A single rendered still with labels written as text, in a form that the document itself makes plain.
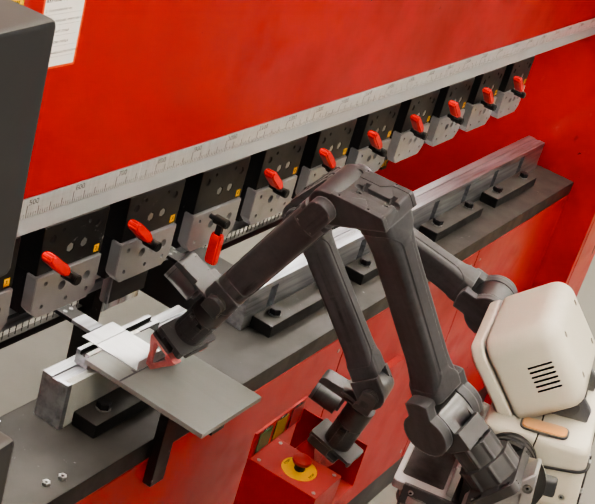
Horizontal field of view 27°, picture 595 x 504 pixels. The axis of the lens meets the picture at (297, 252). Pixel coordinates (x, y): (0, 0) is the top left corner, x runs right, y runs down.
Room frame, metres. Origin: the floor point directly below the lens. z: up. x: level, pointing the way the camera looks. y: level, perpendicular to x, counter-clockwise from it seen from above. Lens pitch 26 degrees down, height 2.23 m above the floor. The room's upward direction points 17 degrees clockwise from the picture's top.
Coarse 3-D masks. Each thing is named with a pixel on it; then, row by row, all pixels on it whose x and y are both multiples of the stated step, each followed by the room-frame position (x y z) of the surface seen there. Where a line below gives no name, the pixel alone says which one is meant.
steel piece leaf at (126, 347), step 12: (120, 336) 1.94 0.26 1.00; (132, 336) 1.95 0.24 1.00; (108, 348) 1.89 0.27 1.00; (120, 348) 1.90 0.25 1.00; (132, 348) 1.91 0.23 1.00; (144, 348) 1.92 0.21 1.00; (120, 360) 1.86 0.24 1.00; (132, 360) 1.87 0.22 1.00; (144, 360) 1.86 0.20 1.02; (156, 360) 1.89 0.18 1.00
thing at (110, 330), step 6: (108, 324) 1.96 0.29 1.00; (114, 324) 1.97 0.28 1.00; (96, 330) 1.93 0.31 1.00; (102, 330) 1.94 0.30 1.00; (108, 330) 1.94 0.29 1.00; (114, 330) 1.95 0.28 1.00; (120, 330) 1.95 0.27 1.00; (84, 336) 1.90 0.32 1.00; (90, 336) 1.91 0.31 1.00; (96, 336) 1.91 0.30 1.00; (102, 336) 1.92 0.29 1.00; (108, 336) 1.92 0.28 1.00; (96, 342) 1.89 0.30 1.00
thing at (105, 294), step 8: (144, 272) 1.96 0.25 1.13; (104, 280) 1.88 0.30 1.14; (112, 280) 1.87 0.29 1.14; (128, 280) 1.92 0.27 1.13; (136, 280) 1.94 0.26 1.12; (144, 280) 1.96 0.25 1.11; (104, 288) 1.88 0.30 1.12; (112, 288) 1.88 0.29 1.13; (120, 288) 1.90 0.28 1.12; (128, 288) 1.92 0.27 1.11; (136, 288) 1.94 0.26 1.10; (104, 296) 1.88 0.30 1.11; (112, 296) 1.88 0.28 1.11; (120, 296) 1.90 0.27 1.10; (128, 296) 1.94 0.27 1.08; (104, 304) 1.88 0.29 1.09; (112, 304) 1.90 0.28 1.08
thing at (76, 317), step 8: (56, 312) 1.95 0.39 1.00; (64, 312) 1.95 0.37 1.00; (72, 312) 1.96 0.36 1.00; (80, 312) 1.97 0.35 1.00; (72, 320) 1.94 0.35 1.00; (80, 320) 1.94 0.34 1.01; (88, 320) 1.95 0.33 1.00; (80, 328) 1.93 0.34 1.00; (88, 328) 1.93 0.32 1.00; (96, 328) 1.93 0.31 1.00
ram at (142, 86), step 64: (128, 0) 1.71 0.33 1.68; (192, 0) 1.86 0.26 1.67; (256, 0) 2.02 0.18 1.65; (320, 0) 2.22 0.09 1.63; (384, 0) 2.45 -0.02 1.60; (448, 0) 2.74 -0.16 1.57; (512, 0) 3.10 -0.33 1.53; (576, 0) 3.56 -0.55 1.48; (128, 64) 1.74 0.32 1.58; (192, 64) 1.89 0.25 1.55; (256, 64) 2.07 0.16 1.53; (320, 64) 2.28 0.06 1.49; (384, 64) 2.54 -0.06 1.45; (448, 64) 2.86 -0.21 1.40; (64, 128) 1.64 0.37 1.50; (128, 128) 1.77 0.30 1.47; (192, 128) 1.93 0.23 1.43; (320, 128) 2.35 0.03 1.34; (128, 192) 1.81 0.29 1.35
